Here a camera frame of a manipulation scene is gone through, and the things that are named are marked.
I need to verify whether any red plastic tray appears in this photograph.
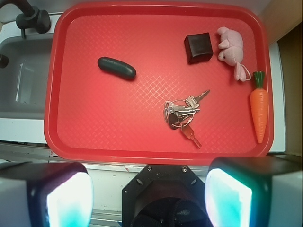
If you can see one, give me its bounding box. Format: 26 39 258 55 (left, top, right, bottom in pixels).
44 1 274 165

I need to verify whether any black box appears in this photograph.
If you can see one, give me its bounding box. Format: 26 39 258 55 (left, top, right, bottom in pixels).
184 33 213 64

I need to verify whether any black faucet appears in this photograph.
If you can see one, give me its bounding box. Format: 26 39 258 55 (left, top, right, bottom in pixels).
0 0 51 39

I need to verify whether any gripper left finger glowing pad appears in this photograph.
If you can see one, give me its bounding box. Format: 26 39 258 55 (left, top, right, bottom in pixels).
0 162 93 227

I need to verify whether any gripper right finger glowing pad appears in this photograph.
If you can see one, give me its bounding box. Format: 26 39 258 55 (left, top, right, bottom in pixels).
205 156 303 227

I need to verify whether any bunch of silver keys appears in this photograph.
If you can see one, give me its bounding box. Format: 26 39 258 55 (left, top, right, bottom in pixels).
163 89 210 149

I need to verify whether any black sink knob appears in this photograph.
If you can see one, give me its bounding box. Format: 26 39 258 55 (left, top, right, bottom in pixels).
0 54 9 69

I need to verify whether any grey sink basin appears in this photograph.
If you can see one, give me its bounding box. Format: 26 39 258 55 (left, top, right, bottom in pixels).
0 34 53 120

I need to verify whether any dark green toy cucumber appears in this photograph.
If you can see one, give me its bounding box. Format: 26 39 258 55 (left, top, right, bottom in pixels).
97 57 136 80

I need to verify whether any pink plush pig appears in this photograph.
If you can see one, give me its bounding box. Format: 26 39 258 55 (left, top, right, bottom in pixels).
217 26 251 82

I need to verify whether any orange toy carrot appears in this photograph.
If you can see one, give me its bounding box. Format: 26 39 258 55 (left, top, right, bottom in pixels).
250 71 269 143

